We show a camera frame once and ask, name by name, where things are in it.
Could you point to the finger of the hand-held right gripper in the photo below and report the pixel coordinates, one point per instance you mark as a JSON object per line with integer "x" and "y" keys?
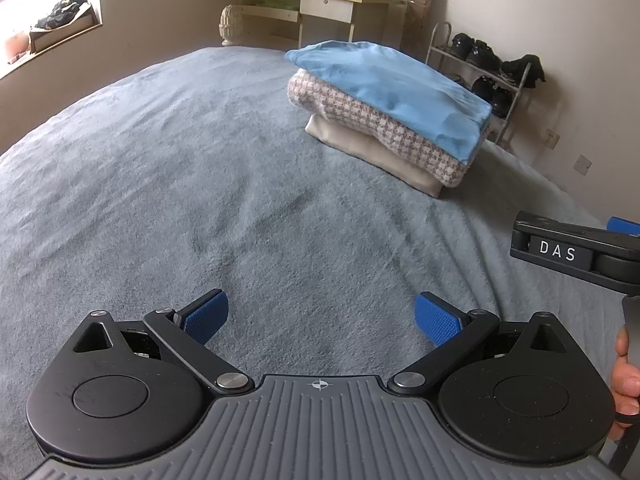
{"x": 625, "y": 225}

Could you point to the beige folded garment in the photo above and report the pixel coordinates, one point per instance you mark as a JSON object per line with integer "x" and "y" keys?
{"x": 380, "y": 160}

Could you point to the pink flower pot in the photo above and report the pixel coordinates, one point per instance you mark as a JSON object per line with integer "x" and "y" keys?
{"x": 15, "y": 47}

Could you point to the black shoe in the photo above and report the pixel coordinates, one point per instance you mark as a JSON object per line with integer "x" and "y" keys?
{"x": 522, "y": 69}
{"x": 462, "y": 45}
{"x": 482, "y": 89}
{"x": 501, "y": 102}
{"x": 484, "y": 56}

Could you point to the white carved bedpost finial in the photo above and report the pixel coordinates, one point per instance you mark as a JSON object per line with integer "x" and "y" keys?
{"x": 232, "y": 25}

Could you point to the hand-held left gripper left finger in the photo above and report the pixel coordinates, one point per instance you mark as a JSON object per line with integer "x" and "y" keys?
{"x": 207, "y": 315}

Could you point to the person's right hand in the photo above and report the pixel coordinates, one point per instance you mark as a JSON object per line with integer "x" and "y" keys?
{"x": 627, "y": 380}

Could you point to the metal shoe rack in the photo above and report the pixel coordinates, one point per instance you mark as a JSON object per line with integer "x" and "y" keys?
{"x": 515, "y": 105}

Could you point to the light blue shirt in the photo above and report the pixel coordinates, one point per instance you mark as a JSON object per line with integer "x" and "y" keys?
{"x": 390, "y": 85}

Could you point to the wall socket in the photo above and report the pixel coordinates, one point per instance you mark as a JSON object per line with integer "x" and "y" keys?
{"x": 583, "y": 164}
{"x": 552, "y": 139}

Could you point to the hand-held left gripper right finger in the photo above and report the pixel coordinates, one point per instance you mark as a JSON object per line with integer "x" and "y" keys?
{"x": 435, "y": 317}

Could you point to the cream wooden desk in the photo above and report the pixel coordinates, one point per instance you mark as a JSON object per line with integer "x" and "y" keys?
{"x": 270, "y": 12}

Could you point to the cardboard box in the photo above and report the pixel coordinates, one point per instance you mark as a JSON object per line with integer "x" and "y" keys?
{"x": 60, "y": 37}

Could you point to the dark clothes on windowsill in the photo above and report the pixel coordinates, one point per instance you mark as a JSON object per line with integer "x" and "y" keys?
{"x": 60, "y": 10}

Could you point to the white desk drawer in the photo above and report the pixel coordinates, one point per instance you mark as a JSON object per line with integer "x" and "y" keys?
{"x": 327, "y": 9}

